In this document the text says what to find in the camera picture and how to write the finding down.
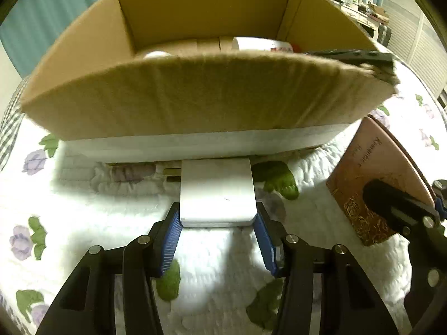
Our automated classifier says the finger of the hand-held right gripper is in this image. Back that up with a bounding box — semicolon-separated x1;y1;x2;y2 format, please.
362;180;441;238
432;180;447;221

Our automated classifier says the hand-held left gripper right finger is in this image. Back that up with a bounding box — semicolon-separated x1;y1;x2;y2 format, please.
253;204;400;335

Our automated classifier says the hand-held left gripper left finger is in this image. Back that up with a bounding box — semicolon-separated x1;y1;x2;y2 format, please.
35;202;184;335

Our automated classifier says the brown book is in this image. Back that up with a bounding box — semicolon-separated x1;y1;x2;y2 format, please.
325;116;437;247

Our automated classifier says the white power bank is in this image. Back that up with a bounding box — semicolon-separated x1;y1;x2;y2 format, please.
179;159;256;228

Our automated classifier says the black remote control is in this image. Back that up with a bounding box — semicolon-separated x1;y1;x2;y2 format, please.
304;48;394;70

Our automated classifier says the cardboard box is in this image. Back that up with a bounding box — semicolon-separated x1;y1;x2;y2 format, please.
19;0;399;158

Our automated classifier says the white cylindrical plug device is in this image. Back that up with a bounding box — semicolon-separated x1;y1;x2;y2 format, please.
232;37;293;52

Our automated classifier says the white floral quilt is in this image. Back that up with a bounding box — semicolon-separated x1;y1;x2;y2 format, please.
0;66;447;335

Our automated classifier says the dark suitcase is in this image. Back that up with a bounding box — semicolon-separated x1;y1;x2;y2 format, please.
377;24;392;44

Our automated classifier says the white louvred wardrobe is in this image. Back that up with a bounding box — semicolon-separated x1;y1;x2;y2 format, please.
381;0;447;99

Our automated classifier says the white dressing table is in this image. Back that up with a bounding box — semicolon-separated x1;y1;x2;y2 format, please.
323;0;381;40

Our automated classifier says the wide green curtain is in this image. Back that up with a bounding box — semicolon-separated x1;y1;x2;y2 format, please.
0;0;165;77

